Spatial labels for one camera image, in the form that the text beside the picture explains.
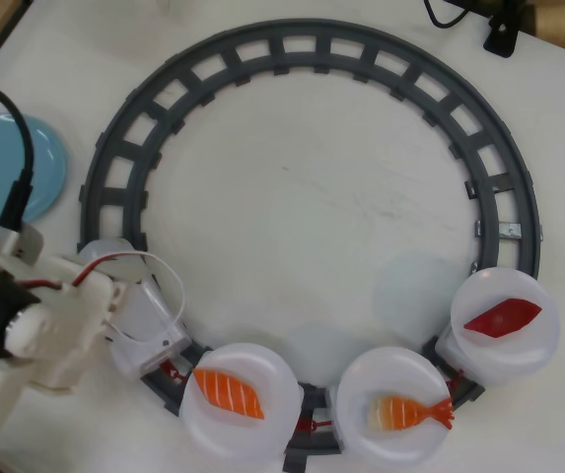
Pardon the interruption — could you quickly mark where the red tuna sushi piece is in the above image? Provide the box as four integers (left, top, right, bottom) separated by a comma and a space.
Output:
462, 297, 543, 341

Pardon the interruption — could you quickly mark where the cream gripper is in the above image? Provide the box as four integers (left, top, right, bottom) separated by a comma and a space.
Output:
13, 254, 131, 394

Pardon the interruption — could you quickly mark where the grey circular toy rail track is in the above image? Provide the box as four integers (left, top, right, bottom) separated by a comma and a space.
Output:
78, 18, 544, 470

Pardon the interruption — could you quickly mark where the white Shinkansen toy locomotive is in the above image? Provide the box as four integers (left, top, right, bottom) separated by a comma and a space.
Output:
75, 237, 190, 381

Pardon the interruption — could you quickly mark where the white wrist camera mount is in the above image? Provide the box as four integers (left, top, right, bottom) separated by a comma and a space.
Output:
0, 222, 45, 265

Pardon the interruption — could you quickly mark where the black camera cable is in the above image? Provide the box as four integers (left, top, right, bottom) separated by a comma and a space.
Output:
0, 82, 36, 233

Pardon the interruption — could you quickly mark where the orange salmon sushi piece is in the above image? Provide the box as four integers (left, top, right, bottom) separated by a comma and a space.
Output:
191, 367, 266, 422

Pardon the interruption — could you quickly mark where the red train coupler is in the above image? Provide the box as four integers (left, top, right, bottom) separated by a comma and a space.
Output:
294, 417, 333, 436
158, 361, 192, 384

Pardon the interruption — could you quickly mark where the white round plate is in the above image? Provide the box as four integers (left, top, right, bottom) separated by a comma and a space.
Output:
178, 343, 300, 447
450, 267, 562, 383
336, 346, 454, 465

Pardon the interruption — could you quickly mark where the orange shrimp sushi piece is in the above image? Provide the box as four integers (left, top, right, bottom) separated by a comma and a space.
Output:
368, 393, 456, 433

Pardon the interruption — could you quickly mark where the black clamp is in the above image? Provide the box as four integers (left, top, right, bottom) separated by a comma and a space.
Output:
482, 0, 526, 59

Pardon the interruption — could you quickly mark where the red and white servo cable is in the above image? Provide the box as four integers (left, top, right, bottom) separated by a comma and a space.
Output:
18, 249, 186, 329

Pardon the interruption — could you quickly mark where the white toy train car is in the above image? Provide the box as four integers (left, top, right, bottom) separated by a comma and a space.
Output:
433, 327, 480, 383
327, 386, 348, 452

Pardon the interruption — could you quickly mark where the thin black cable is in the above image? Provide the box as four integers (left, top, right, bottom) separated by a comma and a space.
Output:
422, 0, 493, 30

